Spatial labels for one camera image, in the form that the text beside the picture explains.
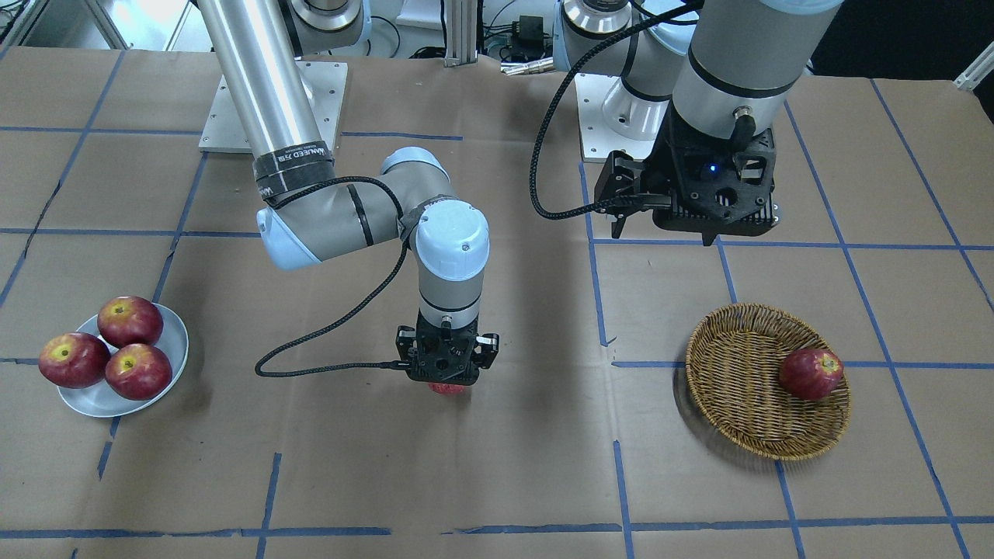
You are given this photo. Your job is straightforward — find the light blue plate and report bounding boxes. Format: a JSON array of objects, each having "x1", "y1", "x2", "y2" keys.
[{"x1": 57, "y1": 302, "x2": 189, "y2": 418}]

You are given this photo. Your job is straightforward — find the black braided camera cable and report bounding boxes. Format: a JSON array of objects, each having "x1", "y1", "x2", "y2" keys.
[{"x1": 530, "y1": 6, "x2": 704, "y2": 221}]

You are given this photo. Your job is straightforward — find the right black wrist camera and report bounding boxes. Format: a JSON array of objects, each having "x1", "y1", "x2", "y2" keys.
[{"x1": 395, "y1": 327, "x2": 479, "y2": 386}]

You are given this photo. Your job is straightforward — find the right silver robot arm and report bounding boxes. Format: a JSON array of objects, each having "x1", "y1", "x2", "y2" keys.
[{"x1": 196, "y1": 1, "x2": 499, "y2": 386}]

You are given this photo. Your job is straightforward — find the woven wicker basket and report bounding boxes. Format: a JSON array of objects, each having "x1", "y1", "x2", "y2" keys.
[{"x1": 685, "y1": 302, "x2": 852, "y2": 461}]

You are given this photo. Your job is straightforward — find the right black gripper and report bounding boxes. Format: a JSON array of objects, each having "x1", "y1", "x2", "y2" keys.
[{"x1": 395, "y1": 150, "x2": 644, "y2": 373}]

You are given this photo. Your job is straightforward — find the red yellow striped apple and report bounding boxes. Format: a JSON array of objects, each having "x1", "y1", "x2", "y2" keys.
[{"x1": 427, "y1": 383, "x2": 468, "y2": 396}]

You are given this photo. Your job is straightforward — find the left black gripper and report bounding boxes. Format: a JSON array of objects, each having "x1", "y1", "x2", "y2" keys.
[{"x1": 629, "y1": 101, "x2": 777, "y2": 234}]

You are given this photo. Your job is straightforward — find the aluminium frame post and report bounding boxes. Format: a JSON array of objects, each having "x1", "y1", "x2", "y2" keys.
[{"x1": 440, "y1": 1, "x2": 481, "y2": 68}]

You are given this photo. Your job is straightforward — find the dark red apple in basket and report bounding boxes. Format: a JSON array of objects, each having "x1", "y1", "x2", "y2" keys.
[{"x1": 778, "y1": 348, "x2": 844, "y2": 401}]

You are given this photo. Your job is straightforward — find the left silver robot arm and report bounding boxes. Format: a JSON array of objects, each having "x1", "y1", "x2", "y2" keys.
[{"x1": 529, "y1": 1, "x2": 841, "y2": 245}]

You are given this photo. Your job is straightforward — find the black power adapter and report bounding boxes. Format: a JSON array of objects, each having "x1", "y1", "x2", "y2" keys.
[{"x1": 515, "y1": 15, "x2": 544, "y2": 46}]

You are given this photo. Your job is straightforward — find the red apple on plate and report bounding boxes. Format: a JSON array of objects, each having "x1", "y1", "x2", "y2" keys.
[
  {"x1": 38, "y1": 332, "x2": 111, "y2": 389},
  {"x1": 97, "y1": 296, "x2": 164, "y2": 348},
  {"x1": 104, "y1": 343, "x2": 173, "y2": 401}
]

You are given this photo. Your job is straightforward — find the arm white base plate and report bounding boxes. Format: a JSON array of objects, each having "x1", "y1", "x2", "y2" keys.
[
  {"x1": 199, "y1": 61, "x2": 349, "y2": 157},
  {"x1": 574, "y1": 74, "x2": 669, "y2": 163}
]

